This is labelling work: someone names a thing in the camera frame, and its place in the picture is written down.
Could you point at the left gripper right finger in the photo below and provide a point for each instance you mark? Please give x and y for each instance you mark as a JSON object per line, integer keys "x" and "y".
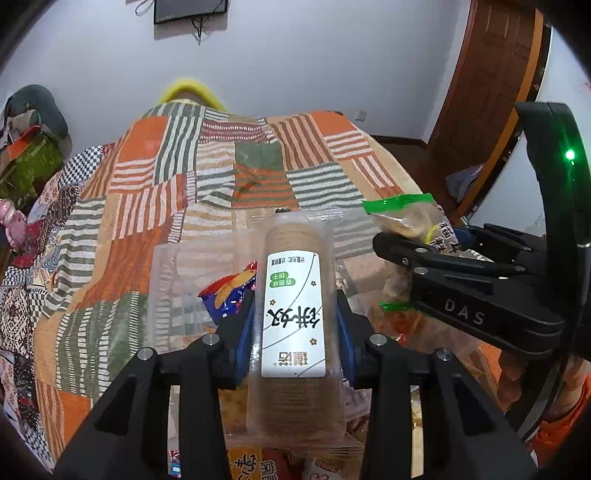
{"x": 465, "y": 434}

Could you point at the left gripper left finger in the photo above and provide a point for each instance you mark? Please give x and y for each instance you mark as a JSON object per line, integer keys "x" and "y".
{"x": 125, "y": 434}

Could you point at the round biscuit stack pack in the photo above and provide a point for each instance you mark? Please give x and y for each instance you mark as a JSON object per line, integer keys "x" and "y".
{"x": 296, "y": 390}

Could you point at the clear plastic storage bin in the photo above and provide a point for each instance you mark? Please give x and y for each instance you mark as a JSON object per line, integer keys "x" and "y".
{"x": 177, "y": 314}

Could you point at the green cookie bag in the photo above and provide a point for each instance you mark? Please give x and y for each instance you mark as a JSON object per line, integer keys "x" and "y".
{"x": 416, "y": 217}

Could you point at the blue red snack packet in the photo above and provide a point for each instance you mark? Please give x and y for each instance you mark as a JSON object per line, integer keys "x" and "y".
{"x": 224, "y": 297}

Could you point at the checkered patterned quilt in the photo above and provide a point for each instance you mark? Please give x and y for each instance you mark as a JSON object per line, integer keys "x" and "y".
{"x": 24, "y": 287}

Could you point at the wooden door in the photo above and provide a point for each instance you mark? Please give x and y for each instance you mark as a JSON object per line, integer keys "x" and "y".
{"x": 496, "y": 67}

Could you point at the pink plush toy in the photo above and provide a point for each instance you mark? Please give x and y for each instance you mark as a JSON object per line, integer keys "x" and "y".
{"x": 14, "y": 222}

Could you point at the patchwork striped blanket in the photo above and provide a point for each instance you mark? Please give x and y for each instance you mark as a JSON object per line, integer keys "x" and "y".
{"x": 180, "y": 173}

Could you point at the green patterned box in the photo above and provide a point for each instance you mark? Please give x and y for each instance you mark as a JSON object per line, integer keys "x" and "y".
{"x": 27, "y": 165}

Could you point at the yellow foam bed rail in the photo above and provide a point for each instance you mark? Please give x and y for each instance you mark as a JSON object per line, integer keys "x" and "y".
{"x": 191, "y": 89}

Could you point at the small black wall monitor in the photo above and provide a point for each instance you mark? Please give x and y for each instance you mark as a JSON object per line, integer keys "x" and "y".
{"x": 172, "y": 10}

